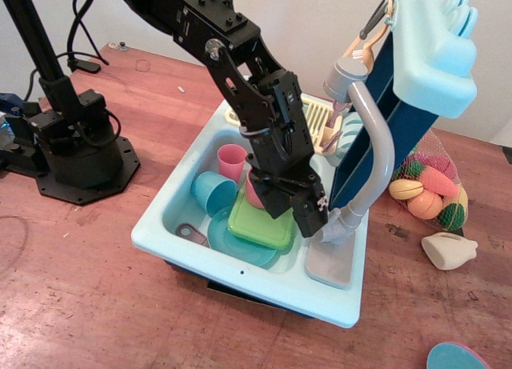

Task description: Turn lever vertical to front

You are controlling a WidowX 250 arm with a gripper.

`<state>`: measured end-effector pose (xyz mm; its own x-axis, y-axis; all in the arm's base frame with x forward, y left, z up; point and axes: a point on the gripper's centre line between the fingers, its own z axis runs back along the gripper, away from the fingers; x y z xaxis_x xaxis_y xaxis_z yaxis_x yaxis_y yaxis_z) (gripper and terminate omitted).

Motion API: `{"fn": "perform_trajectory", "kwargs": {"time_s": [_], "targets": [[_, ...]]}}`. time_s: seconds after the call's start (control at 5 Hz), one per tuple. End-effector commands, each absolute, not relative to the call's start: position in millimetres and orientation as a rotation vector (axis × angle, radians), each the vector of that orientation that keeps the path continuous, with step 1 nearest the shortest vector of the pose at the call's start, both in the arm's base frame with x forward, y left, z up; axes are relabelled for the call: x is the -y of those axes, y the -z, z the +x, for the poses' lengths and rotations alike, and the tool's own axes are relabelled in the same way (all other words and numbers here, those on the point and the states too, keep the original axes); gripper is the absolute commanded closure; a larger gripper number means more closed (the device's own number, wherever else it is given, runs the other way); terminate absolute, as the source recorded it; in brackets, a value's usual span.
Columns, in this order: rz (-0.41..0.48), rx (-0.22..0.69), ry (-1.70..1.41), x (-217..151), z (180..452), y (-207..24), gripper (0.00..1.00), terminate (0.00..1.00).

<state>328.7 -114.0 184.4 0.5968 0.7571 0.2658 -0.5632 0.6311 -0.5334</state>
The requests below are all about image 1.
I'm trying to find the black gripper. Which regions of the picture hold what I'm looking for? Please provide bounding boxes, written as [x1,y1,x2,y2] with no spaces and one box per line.
[247,142,328,238]

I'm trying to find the grey faucet lever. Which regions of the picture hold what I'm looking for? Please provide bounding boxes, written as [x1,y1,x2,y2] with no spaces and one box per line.
[314,208,345,245]

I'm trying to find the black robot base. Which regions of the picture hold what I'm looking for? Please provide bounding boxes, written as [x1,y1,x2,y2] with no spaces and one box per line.
[1,90,140,205]

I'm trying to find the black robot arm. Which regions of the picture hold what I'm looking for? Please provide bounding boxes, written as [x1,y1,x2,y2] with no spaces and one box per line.
[123,0,328,238]

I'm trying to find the pink toy cup tilted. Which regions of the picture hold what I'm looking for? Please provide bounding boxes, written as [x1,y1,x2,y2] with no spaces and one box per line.
[245,168,264,210]

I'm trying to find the green square toy plate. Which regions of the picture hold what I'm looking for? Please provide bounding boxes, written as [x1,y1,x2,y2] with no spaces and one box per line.
[228,187,295,251]

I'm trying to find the blue toy cup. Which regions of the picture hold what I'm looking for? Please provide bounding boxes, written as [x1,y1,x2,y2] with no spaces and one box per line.
[190,170,238,217]

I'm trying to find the teal round toy plate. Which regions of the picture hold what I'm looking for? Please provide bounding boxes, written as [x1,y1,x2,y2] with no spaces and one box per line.
[207,206,282,269]

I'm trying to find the light blue toy sink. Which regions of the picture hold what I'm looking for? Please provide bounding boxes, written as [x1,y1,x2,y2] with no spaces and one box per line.
[131,102,369,328]

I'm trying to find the cream dish drying rack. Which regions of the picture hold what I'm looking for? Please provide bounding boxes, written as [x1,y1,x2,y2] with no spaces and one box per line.
[225,96,346,158]

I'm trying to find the teal plates in rack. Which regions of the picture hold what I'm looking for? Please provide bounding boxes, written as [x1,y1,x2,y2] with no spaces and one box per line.
[327,111,363,166]

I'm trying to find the pink cutlery in rack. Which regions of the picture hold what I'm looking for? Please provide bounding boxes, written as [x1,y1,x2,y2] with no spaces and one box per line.
[322,101,350,153]

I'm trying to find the net bag toy food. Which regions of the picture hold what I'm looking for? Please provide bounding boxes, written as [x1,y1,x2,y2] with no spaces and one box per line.
[388,131,469,232]

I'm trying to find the grey curved toy faucet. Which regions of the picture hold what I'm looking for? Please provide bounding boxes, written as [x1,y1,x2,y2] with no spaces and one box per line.
[324,57,395,243]

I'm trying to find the dark blue shelf back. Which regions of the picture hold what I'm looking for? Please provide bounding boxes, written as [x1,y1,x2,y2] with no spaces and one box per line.
[329,29,441,212]

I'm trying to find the white toy bottle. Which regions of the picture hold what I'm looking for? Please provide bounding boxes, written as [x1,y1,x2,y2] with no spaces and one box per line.
[421,232,478,271]

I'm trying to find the orange toy brush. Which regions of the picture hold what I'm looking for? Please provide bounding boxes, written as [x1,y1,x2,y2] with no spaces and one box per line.
[343,17,390,71]

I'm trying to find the light blue top shelf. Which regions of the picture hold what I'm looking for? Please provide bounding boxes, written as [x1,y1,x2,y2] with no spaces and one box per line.
[392,0,478,118]

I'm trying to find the grey hanging hook utensil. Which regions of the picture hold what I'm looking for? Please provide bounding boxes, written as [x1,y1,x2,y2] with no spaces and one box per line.
[358,0,395,40]

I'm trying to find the teal plate at edge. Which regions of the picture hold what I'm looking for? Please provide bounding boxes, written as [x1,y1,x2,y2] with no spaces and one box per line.
[426,342,490,369]

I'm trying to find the black cable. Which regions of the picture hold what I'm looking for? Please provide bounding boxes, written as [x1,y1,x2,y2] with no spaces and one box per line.
[23,0,110,102]

